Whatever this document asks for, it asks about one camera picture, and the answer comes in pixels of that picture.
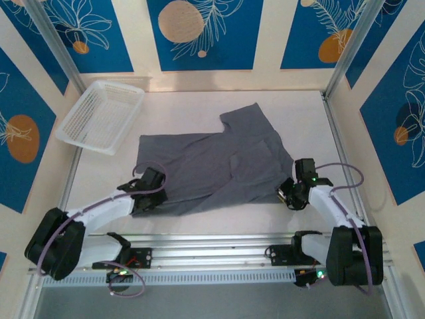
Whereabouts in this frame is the grey t-shirt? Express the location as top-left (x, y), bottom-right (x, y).
top-left (131, 102), bottom-right (295, 219)

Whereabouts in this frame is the right black controller box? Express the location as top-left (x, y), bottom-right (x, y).
top-left (294, 267), bottom-right (329, 289)

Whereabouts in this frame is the black controller box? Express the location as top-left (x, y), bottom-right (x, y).
top-left (106, 268), bottom-right (134, 295)
top-left (294, 267), bottom-right (329, 289)

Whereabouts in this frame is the white plastic mesh basket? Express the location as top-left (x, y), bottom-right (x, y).
top-left (55, 79), bottom-right (145, 156)

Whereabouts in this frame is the left black controller box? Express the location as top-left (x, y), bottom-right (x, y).
top-left (106, 268), bottom-right (134, 295)

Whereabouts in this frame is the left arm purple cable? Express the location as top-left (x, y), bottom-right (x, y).
top-left (36, 161), bottom-right (167, 298)

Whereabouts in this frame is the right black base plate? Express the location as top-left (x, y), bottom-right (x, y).
top-left (267, 244), bottom-right (331, 266)

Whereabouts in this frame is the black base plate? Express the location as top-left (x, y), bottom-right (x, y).
top-left (267, 244), bottom-right (331, 266)
top-left (92, 247), bottom-right (153, 270)

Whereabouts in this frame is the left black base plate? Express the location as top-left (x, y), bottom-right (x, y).
top-left (92, 247), bottom-right (153, 270)

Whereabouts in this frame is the blue floral wall panel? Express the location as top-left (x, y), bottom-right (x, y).
top-left (0, 0), bottom-right (70, 96)
top-left (360, 23), bottom-right (425, 206)
top-left (0, 48), bottom-right (57, 214)
top-left (147, 0), bottom-right (265, 72)
top-left (345, 0), bottom-right (408, 90)
top-left (280, 0), bottom-right (375, 70)
top-left (41, 0), bottom-right (134, 74)

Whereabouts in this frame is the aluminium rail frame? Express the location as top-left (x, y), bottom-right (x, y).
top-left (28, 232), bottom-right (394, 275)

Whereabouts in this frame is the grey slotted cable duct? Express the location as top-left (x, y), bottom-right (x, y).
top-left (41, 268), bottom-right (296, 288)

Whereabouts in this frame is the aluminium corner post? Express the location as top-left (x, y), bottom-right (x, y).
top-left (23, 0), bottom-right (84, 97)
top-left (323, 0), bottom-right (388, 100)

